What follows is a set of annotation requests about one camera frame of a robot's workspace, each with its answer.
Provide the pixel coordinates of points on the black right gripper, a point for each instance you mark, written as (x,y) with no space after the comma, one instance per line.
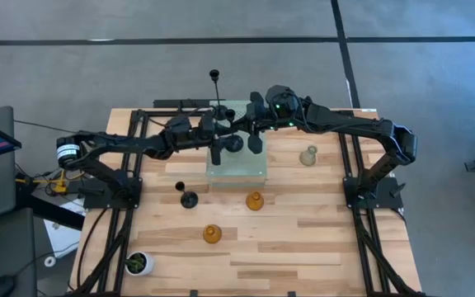
(257,115)

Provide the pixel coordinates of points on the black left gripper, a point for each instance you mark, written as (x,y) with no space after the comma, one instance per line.
(209,132)

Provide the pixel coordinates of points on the medium black candlestick holder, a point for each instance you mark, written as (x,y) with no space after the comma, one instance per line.
(233,144)

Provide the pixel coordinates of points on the tall black candlestick holder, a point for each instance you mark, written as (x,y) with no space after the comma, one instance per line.
(214,74)

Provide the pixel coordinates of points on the clear glass candle holder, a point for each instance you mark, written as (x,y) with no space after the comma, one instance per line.
(308,156)

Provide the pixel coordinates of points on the amber glass candle holder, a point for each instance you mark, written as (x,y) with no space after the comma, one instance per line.
(255,201)
(212,234)

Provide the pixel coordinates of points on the short black candlestick holder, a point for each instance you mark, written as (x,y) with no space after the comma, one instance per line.
(189,200)

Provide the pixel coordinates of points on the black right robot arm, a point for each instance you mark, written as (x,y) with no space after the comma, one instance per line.
(344,121)

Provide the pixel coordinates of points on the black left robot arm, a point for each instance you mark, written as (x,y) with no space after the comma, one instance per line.
(130,143)

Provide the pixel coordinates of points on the clear box with perforated top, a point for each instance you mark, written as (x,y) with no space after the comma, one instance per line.
(237,169)

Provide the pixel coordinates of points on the black bar behind table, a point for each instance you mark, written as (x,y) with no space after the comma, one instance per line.
(167,103)

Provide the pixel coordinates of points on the white plant pot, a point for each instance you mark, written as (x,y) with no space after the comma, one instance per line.
(150,266)

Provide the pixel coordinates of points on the small green succulent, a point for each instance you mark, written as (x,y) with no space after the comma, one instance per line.
(135,262)

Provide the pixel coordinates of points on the black table edge clamp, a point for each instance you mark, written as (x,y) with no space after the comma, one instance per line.
(193,293)
(291,293)

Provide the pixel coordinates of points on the yellow clamp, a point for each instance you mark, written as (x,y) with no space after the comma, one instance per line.
(60,187)

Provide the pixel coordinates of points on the white paper sheet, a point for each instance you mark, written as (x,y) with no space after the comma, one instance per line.
(62,239)

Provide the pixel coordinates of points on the white tape roll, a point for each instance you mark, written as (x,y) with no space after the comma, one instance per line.
(46,261)

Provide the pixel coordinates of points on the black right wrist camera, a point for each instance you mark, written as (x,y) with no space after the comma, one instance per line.
(280,103)

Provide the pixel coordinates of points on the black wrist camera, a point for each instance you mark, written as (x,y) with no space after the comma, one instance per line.
(180,128)
(280,103)

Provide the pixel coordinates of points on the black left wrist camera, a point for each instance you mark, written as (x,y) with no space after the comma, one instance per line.
(180,128)

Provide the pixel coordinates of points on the black aluminium table frame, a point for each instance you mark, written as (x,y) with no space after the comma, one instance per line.
(343,161)

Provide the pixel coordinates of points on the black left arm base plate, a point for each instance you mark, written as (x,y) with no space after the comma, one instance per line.
(97,202)

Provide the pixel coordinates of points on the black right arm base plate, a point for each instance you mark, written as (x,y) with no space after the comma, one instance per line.
(390,202)

